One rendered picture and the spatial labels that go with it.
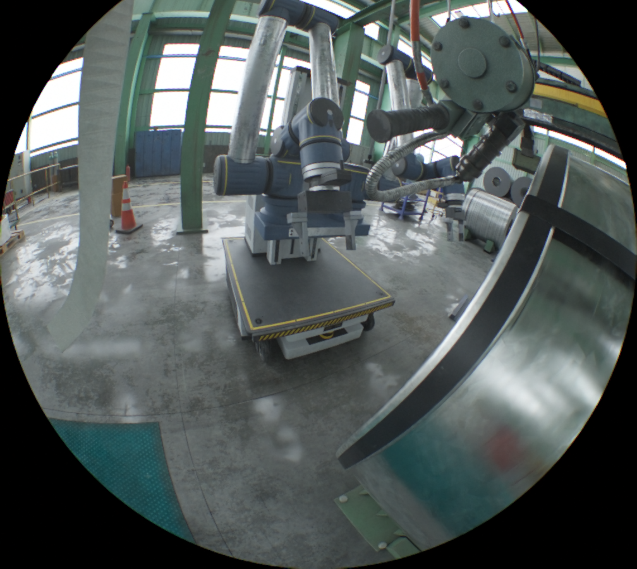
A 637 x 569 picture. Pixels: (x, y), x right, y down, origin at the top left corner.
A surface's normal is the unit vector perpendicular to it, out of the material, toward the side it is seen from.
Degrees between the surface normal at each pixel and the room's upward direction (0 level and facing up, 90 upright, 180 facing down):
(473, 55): 115
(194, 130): 90
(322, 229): 90
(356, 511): 0
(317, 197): 65
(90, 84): 105
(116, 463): 0
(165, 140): 90
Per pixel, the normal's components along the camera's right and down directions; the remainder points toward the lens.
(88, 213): 0.24, 0.44
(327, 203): 0.47, 0.03
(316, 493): 0.15, -0.90
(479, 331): -0.70, -0.34
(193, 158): 0.47, 0.44
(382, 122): -0.86, 0.44
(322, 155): 0.05, 0.07
